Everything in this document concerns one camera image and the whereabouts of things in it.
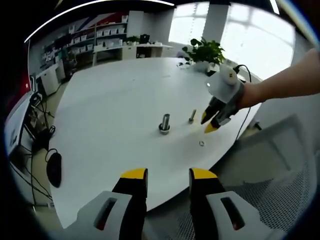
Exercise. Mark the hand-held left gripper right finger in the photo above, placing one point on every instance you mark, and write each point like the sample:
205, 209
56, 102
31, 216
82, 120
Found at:
212, 207

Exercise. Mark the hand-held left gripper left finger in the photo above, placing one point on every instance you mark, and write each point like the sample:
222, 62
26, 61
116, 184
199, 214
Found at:
120, 207

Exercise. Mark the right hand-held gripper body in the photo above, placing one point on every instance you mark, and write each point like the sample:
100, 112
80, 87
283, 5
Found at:
222, 86

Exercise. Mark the thin threaded steel stud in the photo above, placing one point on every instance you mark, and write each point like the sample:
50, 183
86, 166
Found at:
193, 114

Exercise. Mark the small steel washer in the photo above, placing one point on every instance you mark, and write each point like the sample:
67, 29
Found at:
199, 143

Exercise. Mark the thick threaded steel stud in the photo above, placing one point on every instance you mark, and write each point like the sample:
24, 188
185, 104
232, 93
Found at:
165, 120

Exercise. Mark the white plant pot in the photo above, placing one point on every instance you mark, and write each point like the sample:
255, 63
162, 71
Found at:
201, 66

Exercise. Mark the large green leafy plant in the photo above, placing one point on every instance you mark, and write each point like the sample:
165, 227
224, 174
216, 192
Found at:
207, 51

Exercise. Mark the bright window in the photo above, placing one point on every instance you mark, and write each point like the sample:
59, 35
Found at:
262, 45

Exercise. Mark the grey mesh office chair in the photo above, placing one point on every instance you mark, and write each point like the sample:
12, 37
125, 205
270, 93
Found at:
275, 155

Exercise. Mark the black oval device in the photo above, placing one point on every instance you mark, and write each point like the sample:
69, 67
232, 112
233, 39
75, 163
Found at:
54, 170

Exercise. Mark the dark office chair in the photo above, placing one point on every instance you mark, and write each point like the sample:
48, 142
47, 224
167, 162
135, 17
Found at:
144, 38

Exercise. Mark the short ceiling light strip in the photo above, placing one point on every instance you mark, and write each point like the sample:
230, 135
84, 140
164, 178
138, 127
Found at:
275, 7

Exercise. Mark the white background desk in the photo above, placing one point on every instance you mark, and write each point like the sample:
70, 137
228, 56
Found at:
130, 51

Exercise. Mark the small potted plant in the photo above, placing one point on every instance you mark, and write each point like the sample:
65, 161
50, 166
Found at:
132, 39

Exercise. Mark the white shelf unit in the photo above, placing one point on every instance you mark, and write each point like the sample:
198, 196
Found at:
110, 37

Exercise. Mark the row of white storage bins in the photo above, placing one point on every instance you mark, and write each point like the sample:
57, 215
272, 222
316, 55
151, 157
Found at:
110, 32

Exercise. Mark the white side desk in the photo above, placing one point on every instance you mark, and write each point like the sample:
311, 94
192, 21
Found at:
15, 125

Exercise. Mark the white low cabinet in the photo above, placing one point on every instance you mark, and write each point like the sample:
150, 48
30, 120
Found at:
48, 80

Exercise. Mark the long ceiling light strip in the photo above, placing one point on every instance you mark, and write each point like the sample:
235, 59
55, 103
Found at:
50, 22

